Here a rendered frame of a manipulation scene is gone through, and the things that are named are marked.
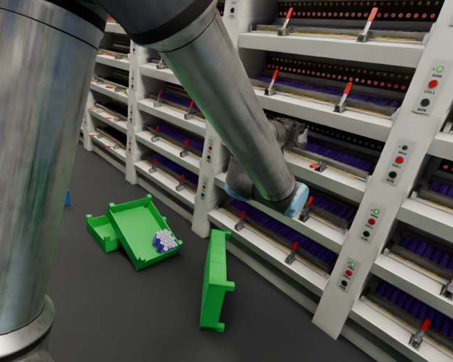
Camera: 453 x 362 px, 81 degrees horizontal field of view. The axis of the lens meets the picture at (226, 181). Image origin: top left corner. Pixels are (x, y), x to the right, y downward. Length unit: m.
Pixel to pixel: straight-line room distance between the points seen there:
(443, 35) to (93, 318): 1.23
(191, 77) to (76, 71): 0.14
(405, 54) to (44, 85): 0.78
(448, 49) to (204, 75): 0.64
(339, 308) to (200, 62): 0.92
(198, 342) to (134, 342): 0.19
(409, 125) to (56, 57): 0.77
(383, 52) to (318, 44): 0.19
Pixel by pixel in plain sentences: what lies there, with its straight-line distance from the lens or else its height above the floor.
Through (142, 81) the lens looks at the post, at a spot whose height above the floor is 0.65.
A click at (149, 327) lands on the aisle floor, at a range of 1.01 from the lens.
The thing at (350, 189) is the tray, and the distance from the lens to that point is 0.90.
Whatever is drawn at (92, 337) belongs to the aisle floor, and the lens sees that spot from 1.00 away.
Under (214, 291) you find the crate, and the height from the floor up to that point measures 0.17.
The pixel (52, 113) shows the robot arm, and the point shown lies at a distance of 0.39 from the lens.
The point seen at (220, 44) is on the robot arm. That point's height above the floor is 0.82.
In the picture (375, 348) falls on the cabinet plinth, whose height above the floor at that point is 0.04.
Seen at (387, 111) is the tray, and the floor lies 0.77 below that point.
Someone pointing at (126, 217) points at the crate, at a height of 0.10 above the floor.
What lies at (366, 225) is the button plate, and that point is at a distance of 0.91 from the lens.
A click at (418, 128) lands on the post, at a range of 0.84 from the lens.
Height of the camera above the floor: 0.79
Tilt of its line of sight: 22 degrees down
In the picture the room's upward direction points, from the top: 11 degrees clockwise
